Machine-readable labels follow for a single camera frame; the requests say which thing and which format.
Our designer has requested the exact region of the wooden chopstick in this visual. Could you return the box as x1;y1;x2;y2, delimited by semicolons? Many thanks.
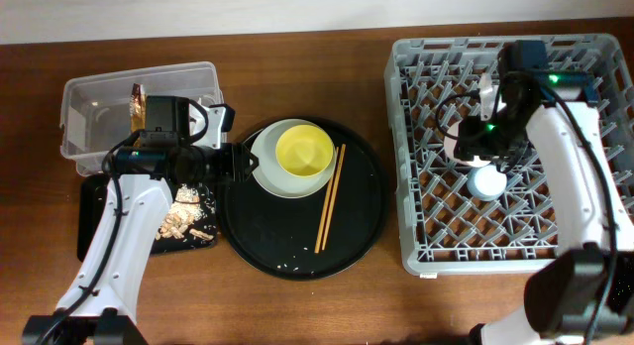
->
320;144;347;251
314;146;343;254

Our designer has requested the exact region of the black rectangular tray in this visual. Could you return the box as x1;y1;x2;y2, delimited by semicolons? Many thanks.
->
76;173;219;263

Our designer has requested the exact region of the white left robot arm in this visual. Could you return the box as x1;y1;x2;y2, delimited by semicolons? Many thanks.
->
21;142;259;344

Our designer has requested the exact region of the round black tray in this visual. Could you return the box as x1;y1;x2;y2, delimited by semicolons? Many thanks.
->
215;118;388;281

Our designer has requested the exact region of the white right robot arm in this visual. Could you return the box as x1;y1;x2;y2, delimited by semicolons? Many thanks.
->
444;40;633;344

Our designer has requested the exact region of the pink plastic cup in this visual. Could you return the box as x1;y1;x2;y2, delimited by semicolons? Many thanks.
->
443;119;492;168

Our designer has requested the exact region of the food scraps pile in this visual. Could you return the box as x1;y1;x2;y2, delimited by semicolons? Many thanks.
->
155;184;216;243

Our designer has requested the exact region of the gold foil wrapper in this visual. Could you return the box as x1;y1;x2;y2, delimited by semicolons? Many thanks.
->
129;83;147;132

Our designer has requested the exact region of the grey plastic dishwasher rack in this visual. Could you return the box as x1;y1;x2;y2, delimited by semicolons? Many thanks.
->
384;34;633;278

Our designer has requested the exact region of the yellow bowl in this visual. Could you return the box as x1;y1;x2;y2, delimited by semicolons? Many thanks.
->
275;124;335;177

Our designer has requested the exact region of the clear plastic waste bin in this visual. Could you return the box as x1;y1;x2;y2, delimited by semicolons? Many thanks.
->
59;61;224;176

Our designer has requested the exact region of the pale green plate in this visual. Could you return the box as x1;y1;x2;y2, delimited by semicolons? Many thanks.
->
251;119;336;198

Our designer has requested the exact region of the blue plastic cup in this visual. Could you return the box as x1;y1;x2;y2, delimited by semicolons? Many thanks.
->
467;165;507;201

